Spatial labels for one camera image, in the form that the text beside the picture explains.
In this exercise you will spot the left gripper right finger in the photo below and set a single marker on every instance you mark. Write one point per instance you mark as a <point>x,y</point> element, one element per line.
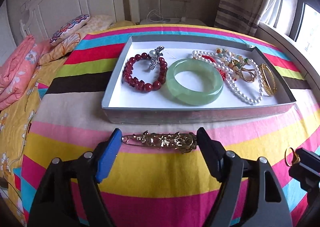
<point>265,203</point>

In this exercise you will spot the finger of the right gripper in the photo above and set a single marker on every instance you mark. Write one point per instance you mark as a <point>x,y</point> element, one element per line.
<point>309,162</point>

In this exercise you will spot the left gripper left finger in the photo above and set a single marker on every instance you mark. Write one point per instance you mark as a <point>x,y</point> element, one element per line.
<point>68,187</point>

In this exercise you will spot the gold ornate pin brooch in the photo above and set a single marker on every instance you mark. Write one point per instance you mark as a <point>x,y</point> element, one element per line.
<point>181,142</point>

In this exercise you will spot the silver pearl brooch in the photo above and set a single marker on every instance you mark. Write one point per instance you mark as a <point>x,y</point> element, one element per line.
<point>154,57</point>

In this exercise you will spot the colourful striped blanket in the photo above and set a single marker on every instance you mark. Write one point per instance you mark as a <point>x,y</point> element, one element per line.
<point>150,187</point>

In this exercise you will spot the yellow floral bedsheet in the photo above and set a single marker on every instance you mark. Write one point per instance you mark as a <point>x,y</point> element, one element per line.
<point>15,129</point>

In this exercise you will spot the green jade bangle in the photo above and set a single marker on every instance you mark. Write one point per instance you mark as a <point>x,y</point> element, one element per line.
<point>194,82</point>

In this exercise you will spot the pink folded floral quilt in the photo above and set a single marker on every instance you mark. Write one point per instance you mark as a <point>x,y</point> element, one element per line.
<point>19,68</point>

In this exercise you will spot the yellow floral pillow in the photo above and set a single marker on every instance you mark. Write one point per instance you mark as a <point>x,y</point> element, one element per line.
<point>96,23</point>

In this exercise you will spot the patterned round cushion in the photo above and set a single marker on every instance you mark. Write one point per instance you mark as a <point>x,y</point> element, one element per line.
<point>68,29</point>

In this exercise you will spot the white nightstand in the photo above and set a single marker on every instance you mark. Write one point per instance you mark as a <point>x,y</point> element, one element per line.
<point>187,21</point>

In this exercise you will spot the white wooden headboard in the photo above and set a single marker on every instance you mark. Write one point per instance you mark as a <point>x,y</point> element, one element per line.
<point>46,16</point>

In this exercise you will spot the window frame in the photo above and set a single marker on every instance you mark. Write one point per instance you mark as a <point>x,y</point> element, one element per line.
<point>308,64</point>

